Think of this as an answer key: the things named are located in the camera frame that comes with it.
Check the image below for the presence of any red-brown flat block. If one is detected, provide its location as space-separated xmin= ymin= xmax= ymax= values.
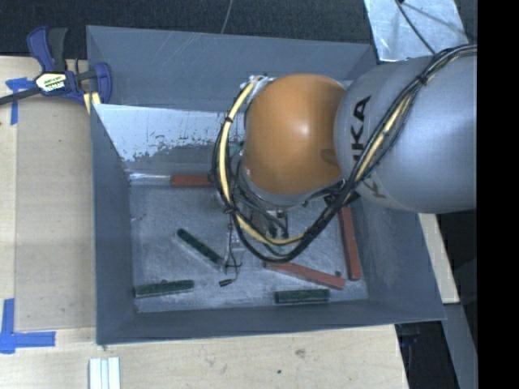
xmin=337 ymin=203 xmax=362 ymax=282
xmin=169 ymin=173 xmax=215 ymax=189
xmin=263 ymin=260 xmax=347 ymax=292

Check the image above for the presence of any dark green flat block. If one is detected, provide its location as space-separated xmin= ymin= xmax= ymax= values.
xmin=274 ymin=288 xmax=332 ymax=305
xmin=175 ymin=228 xmax=225 ymax=266
xmin=133 ymin=279 xmax=195 ymax=299

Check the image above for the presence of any grey metal bin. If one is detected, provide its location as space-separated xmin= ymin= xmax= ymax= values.
xmin=85 ymin=24 xmax=448 ymax=346

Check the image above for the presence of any pale wood flat board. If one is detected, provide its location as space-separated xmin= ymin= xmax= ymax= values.
xmin=15 ymin=95 xmax=98 ymax=332

